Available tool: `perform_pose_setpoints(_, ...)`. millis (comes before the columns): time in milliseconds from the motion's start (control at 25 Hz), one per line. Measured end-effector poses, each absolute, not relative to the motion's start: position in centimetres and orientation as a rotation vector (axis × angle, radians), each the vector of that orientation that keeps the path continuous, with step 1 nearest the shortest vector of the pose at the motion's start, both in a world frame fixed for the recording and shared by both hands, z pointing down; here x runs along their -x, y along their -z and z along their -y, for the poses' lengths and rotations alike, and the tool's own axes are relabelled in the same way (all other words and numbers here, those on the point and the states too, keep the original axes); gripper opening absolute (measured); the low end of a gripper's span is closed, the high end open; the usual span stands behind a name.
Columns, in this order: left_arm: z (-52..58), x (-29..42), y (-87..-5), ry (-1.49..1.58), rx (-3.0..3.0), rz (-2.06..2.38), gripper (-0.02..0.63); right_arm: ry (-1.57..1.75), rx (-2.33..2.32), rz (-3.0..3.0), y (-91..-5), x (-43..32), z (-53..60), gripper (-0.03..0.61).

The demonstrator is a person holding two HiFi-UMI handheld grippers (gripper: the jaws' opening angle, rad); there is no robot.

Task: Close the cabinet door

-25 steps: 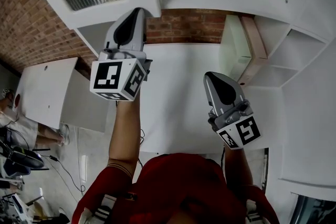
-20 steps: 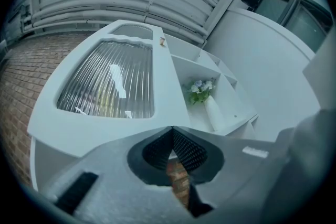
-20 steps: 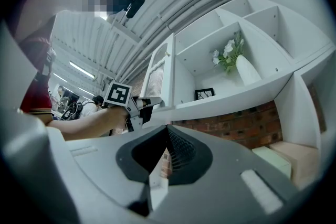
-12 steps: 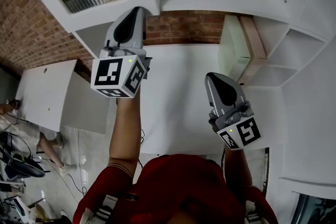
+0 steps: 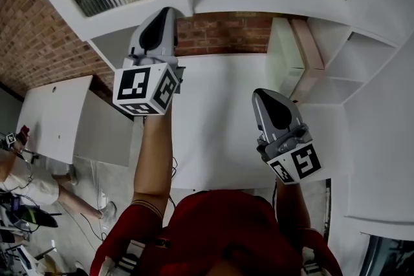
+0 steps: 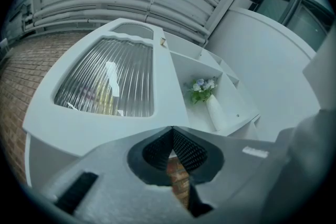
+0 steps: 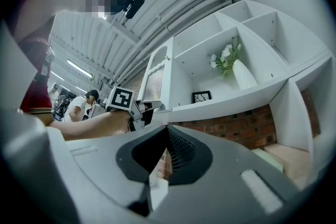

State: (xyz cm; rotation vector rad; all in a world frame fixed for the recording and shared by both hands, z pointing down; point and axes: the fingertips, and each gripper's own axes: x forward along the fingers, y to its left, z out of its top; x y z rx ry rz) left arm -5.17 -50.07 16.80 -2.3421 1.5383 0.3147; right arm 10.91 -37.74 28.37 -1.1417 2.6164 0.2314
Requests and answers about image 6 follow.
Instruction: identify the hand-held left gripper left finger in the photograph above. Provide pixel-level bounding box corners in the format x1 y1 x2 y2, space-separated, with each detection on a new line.
30 125 190 224

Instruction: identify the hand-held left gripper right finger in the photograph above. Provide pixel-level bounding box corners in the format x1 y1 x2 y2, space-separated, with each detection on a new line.
172 125 292 224

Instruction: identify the white shelving unit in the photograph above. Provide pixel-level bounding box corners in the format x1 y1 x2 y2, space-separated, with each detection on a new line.
25 30 261 188

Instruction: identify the white ceramic vase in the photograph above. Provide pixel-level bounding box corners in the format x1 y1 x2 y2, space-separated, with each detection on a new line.
205 93 228 132

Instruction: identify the artificial flower bunch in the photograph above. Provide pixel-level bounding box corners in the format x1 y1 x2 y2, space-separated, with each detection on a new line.
183 77 219 106

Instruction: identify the beige yellow packet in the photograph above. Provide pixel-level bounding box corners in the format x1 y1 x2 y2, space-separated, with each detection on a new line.
96 80 115 115

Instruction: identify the dark framed glass door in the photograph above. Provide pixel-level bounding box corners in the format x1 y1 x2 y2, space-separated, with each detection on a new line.
255 0 336 52

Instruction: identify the white ceiling pipe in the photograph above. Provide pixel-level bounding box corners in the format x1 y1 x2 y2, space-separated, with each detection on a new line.
24 8 209 44
31 0 214 38

